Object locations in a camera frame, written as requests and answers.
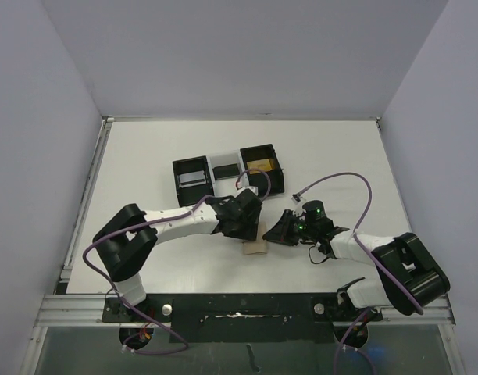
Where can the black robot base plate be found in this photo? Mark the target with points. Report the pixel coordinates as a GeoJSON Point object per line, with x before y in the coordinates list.
{"type": "Point", "coordinates": [255, 318]}

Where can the gold credit card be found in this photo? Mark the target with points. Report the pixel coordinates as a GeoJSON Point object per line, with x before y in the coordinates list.
{"type": "Point", "coordinates": [261, 165]}

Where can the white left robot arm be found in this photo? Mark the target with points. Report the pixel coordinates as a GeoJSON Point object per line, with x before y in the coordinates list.
{"type": "Point", "coordinates": [126, 241]}

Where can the white middle tray compartment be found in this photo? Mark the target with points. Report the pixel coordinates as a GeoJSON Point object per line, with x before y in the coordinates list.
{"type": "Point", "coordinates": [227, 186]}

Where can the black left tray compartment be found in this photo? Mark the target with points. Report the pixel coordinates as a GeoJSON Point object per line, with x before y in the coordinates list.
{"type": "Point", "coordinates": [191, 195]}

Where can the silver card in tray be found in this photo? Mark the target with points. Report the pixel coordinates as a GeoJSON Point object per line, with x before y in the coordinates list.
{"type": "Point", "coordinates": [192, 179]}

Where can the black right tray compartment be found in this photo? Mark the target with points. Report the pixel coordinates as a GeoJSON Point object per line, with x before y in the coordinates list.
{"type": "Point", "coordinates": [272, 181]}

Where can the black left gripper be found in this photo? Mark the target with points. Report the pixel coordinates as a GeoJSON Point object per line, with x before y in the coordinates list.
{"type": "Point", "coordinates": [247, 233]}

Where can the front aluminium rail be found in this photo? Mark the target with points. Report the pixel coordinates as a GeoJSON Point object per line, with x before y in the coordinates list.
{"type": "Point", "coordinates": [72, 311]}

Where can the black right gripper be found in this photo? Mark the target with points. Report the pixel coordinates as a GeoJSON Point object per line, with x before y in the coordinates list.
{"type": "Point", "coordinates": [295, 230]}

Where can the black tray compartment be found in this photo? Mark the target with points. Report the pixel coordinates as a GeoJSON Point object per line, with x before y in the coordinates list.
{"type": "Point", "coordinates": [272, 181]}
{"type": "Point", "coordinates": [191, 195]}

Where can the aluminium table edge rail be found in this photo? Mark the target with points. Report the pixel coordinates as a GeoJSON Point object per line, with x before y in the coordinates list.
{"type": "Point", "coordinates": [89, 187]}

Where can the black card in tray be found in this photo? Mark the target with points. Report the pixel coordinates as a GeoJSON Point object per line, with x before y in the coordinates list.
{"type": "Point", "coordinates": [226, 171]}

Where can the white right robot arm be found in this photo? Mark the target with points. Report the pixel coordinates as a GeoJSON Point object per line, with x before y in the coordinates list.
{"type": "Point", "coordinates": [408, 279]}

